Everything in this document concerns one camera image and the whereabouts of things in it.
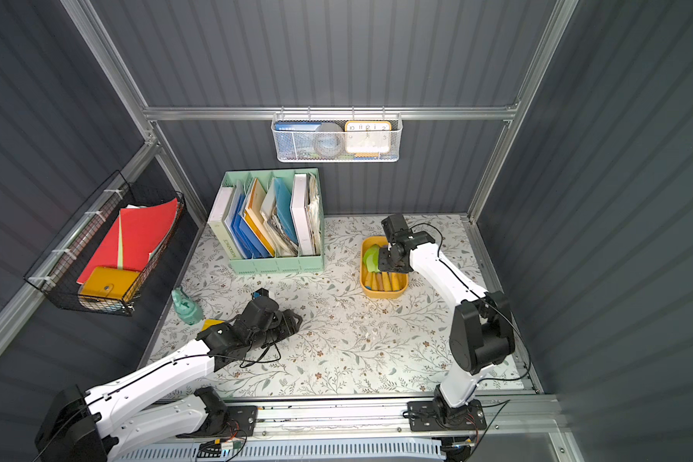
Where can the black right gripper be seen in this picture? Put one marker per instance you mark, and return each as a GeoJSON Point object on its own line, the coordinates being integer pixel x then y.
{"type": "Point", "coordinates": [393, 254]}

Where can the yellow white alarm clock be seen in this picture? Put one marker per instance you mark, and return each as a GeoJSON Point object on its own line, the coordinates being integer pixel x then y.
{"type": "Point", "coordinates": [368, 138]}

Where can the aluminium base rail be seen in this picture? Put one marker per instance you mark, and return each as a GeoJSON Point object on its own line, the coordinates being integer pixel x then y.
{"type": "Point", "coordinates": [341, 418]}

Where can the grey tape roll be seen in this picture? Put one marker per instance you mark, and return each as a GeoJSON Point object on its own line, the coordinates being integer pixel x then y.
{"type": "Point", "coordinates": [328, 142]}

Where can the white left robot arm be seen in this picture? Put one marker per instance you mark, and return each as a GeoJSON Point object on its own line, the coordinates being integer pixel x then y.
{"type": "Point", "coordinates": [111, 420]}

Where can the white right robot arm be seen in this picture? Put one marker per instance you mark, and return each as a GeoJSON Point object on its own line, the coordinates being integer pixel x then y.
{"type": "Point", "coordinates": [481, 331]}

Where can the green desktop file organizer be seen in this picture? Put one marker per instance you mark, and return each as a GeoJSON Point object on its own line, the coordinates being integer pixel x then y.
{"type": "Point", "coordinates": [270, 221]}

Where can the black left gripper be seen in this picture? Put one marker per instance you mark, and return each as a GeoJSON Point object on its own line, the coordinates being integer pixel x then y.
{"type": "Point", "coordinates": [283, 322]}

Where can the green spray bottle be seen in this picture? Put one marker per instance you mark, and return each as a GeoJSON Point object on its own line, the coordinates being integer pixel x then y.
{"type": "Point", "coordinates": [187, 309]}

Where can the yellow wallet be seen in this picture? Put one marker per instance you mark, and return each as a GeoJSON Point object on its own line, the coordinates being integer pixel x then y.
{"type": "Point", "coordinates": [115, 284]}

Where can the yellow toy piece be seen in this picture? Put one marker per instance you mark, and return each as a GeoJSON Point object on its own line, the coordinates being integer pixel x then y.
{"type": "Point", "coordinates": [209, 323]}

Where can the white wire wall basket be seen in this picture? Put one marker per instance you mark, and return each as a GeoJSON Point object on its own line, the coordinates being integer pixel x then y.
{"type": "Point", "coordinates": [341, 118]}

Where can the black wire side basket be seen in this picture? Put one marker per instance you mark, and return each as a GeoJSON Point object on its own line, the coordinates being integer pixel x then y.
{"type": "Point", "coordinates": [56, 275]}

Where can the red paper folder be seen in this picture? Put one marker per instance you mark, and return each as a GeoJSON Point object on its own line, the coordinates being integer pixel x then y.
{"type": "Point", "coordinates": [135, 235]}

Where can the yellow plastic storage box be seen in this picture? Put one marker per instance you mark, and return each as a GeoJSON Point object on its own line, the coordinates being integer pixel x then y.
{"type": "Point", "coordinates": [383, 285]}

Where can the green shovel yellow handle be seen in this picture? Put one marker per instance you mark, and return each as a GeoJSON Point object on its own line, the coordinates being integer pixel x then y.
{"type": "Point", "coordinates": [371, 259]}

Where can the blue box in basket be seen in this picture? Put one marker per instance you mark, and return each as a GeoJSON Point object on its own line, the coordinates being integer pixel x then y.
{"type": "Point", "coordinates": [294, 139]}

